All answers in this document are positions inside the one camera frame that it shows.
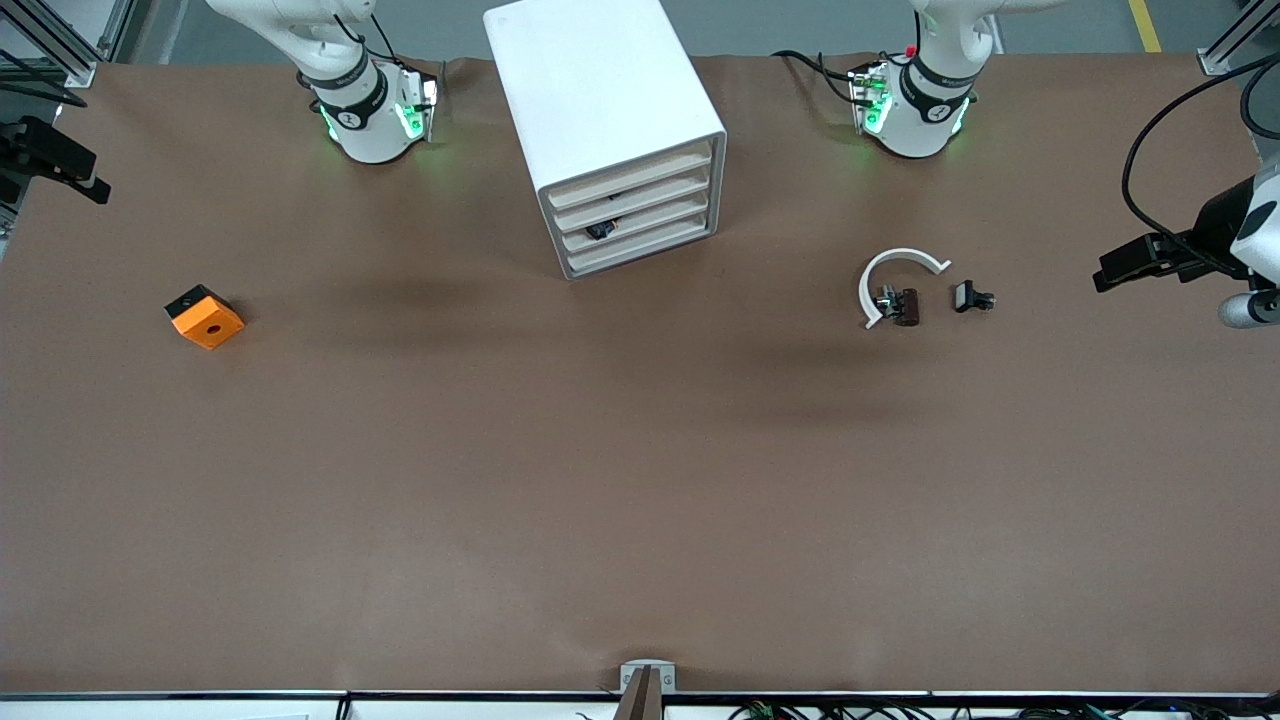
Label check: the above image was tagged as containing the black arm base cable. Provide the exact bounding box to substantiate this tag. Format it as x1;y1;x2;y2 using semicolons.
770;48;861;106

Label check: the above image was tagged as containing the dark brown small component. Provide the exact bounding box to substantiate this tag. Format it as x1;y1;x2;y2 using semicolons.
875;285;921;328

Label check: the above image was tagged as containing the aluminium frame post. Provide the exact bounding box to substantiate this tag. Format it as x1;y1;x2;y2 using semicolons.
0;0;101;89
1198;0;1280;79
98;0;151;63

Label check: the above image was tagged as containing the white curved plastic piece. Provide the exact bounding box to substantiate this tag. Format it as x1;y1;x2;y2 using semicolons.
858;248;952;331

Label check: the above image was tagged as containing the brown vertical post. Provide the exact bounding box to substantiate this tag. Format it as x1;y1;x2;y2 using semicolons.
612;667;663;720

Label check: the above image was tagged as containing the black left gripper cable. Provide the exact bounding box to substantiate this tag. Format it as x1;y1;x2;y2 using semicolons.
1120;50;1280;283

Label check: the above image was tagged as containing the orange black button box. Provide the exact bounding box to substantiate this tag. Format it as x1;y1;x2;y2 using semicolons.
164;284;246;351

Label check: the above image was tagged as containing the brown table cover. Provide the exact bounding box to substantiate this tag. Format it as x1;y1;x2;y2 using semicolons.
0;52;1280;696

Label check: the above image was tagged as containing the white table edge rail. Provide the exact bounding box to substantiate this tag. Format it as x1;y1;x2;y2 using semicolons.
0;688;1280;720

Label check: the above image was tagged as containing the yellow floor tape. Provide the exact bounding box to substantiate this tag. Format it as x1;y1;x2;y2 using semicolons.
1128;0;1167;54

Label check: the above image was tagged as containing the grey metal edge bracket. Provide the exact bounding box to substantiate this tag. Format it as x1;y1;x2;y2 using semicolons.
618;660;679;720

